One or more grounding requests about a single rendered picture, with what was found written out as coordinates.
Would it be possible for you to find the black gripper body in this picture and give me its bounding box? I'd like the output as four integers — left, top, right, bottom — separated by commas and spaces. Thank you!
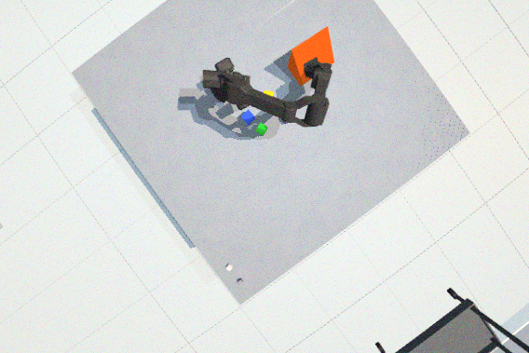
214, 58, 249, 110

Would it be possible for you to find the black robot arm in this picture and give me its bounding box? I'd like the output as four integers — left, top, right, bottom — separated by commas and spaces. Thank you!
202, 57, 332, 127

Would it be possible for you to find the blue block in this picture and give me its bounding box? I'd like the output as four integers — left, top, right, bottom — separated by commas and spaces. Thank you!
241, 110, 255, 125

